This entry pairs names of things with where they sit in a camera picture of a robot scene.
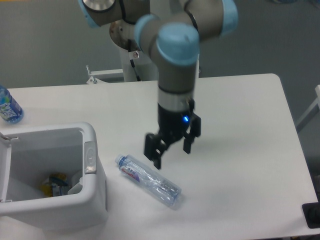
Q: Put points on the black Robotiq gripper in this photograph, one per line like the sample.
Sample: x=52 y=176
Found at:
x=173 y=127

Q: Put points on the crushed clear plastic water bottle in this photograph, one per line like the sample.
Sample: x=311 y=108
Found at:
x=148 y=179

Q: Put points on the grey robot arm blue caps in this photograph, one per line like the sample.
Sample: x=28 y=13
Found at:
x=173 y=45

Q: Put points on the yellow and blue trash wrappers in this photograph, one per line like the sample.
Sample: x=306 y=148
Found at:
x=55 y=185

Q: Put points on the white plastic trash can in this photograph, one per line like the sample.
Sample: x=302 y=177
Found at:
x=28 y=155

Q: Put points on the blue labelled drink bottle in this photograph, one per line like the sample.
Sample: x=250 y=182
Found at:
x=10 y=111

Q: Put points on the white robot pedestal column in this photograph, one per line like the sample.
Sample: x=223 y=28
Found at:
x=133 y=60

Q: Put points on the white frame at right edge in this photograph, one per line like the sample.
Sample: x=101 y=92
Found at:
x=310 y=112

